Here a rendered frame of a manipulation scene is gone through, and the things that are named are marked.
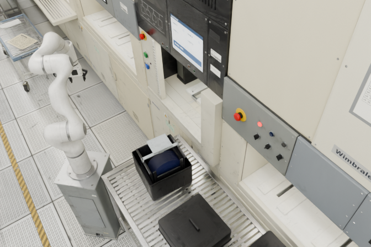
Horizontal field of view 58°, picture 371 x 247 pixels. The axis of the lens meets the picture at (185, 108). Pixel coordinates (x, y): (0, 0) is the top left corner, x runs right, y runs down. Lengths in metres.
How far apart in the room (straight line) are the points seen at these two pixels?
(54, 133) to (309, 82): 1.37
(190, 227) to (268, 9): 1.18
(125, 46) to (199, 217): 1.75
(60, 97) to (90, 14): 1.83
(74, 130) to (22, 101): 2.27
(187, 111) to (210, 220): 0.82
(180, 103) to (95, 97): 1.68
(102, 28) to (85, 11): 0.34
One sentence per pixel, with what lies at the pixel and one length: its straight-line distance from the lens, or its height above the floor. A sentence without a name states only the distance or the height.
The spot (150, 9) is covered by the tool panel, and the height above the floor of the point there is 1.61.
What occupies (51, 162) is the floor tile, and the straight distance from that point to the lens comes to 3.42.
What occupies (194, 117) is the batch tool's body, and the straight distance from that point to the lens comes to 2.30.
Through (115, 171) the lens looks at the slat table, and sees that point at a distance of 2.22.
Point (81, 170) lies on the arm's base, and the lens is 2.22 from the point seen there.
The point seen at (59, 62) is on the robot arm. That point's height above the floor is 1.49.
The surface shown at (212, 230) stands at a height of 0.86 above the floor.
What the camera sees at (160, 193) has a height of 0.80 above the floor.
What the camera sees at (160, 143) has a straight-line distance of 1.88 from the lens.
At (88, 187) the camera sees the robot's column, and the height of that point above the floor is 0.76.
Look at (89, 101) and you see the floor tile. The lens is 3.86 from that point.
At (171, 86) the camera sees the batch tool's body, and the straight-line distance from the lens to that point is 2.54.
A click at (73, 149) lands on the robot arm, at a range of 2.07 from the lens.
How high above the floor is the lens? 2.55
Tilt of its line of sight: 45 degrees down
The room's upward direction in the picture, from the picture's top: 3 degrees counter-clockwise
